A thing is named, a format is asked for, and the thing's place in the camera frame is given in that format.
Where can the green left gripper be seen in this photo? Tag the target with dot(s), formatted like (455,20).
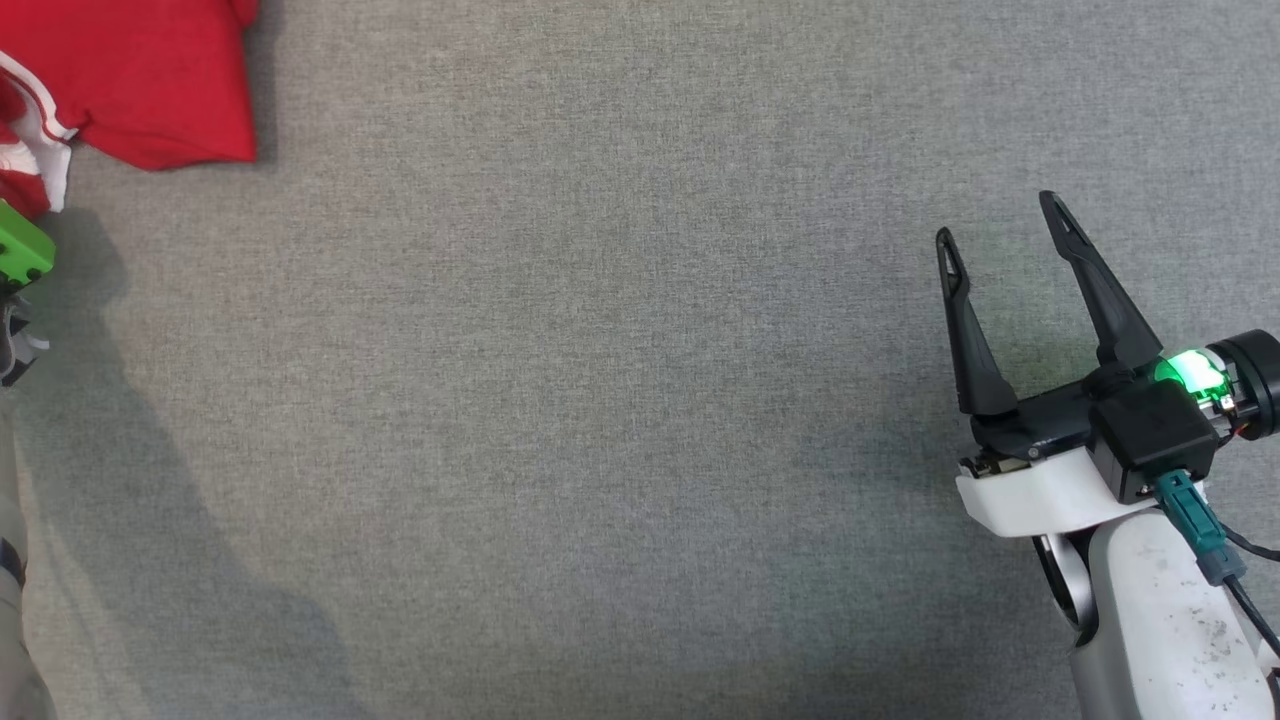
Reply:
(22,248)

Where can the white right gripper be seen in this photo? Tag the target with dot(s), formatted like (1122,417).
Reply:
(1030,490)

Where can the red shorts with white trim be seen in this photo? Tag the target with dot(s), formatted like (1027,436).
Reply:
(150,80)

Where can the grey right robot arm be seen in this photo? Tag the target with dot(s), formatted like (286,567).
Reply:
(1160,620)

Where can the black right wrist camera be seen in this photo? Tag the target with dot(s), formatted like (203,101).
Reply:
(1150,430)

